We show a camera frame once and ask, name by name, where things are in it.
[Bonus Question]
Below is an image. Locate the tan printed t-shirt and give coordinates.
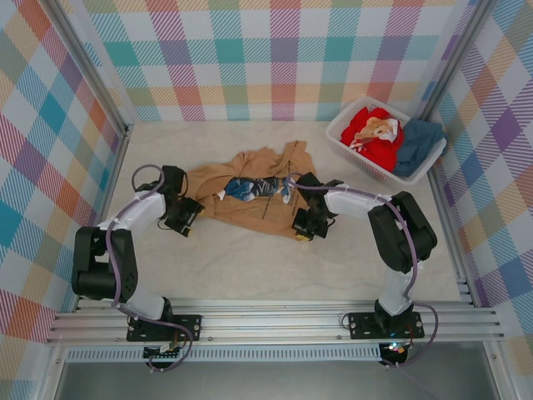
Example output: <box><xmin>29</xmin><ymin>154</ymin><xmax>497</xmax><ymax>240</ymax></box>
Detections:
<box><xmin>185</xmin><ymin>140</ymin><xmax>318</xmax><ymax>243</ymax></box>

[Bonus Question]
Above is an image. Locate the white plastic basket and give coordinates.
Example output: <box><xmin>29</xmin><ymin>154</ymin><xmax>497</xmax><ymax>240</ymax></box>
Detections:
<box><xmin>325</xmin><ymin>95</ymin><xmax>449</xmax><ymax>184</ymax></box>

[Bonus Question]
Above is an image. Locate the red printed t-shirt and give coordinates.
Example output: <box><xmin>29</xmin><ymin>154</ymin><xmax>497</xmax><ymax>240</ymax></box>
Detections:
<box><xmin>340</xmin><ymin>106</ymin><xmax>405</xmax><ymax>172</ymax></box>

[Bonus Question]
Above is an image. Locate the blue t-shirt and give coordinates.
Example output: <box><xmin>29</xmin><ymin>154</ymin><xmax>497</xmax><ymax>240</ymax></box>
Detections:
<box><xmin>393</xmin><ymin>118</ymin><xmax>446</xmax><ymax>178</ymax></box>

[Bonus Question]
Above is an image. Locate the black controller board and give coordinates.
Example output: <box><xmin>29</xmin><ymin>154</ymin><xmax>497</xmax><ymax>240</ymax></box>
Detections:
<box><xmin>379</xmin><ymin>341</ymin><xmax>412</xmax><ymax>367</ymax></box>
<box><xmin>142</xmin><ymin>343</ymin><xmax>185</xmax><ymax>364</ymax></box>

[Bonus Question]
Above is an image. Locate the aluminium side rail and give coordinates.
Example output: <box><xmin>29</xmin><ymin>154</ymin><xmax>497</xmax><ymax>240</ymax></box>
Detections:
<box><xmin>426</xmin><ymin>166</ymin><xmax>478</xmax><ymax>308</ymax></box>
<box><xmin>72</xmin><ymin>124</ymin><xmax>134</xmax><ymax>312</ymax></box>

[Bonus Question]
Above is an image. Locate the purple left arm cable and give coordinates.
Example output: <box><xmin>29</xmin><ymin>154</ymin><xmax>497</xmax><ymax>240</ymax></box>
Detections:
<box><xmin>106</xmin><ymin>164</ymin><xmax>195</xmax><ymax>374</ymax></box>

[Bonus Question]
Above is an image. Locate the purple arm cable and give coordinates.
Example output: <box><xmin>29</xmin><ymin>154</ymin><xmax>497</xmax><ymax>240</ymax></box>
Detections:
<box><xmin>285</xmin><ymin>172</ymin><xmax>441</xmax><ymax>370</ymax></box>
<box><xmin>106</xmin><ymin>164</ymin><xmax>195</xmax><ymax>374</ymax></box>

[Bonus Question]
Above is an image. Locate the long aluminium mounting rail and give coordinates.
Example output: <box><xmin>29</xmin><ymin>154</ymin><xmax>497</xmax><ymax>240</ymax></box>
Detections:
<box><xmin>45</xmin><ymin>297</ymin><xmax>507</xmax><ymax>345</ymax></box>

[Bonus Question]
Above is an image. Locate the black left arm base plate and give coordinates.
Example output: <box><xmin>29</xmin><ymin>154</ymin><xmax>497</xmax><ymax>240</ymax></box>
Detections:
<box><xmin>126</xmin><ymin>314</ymin><xmax>204</xmax><ymax>343</ymax></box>

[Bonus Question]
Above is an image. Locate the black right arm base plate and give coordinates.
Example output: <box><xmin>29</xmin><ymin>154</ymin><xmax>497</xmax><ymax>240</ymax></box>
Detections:
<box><xmin>346</xmin><ymin>311</ymin><xmax>425</xmax><ymax>341</ymax></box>

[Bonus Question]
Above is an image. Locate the slotted white cable duct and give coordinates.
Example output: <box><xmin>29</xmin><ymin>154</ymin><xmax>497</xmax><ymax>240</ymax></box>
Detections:
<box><xmin>65</xmin><ymin>347</ymin><xmax>383</xmax><ymax>363</ymax></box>

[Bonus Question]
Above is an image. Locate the aluminium frame post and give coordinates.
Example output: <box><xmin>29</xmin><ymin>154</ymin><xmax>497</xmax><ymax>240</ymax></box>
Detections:
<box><xmin>416</xmin><ymin>0</ymin><xmax>499</xmax><ymax>124</ymax></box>
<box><xmin>43</xmin><ymin>0</ymin><xmax>137</xmax><ymax>134</ymax></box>

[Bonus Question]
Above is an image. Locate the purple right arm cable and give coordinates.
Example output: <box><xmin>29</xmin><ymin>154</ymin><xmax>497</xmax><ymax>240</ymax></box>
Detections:
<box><xmin>285</xmin><ymin>172</ymin><xmax>441</xmax><ymax>370</ymax></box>

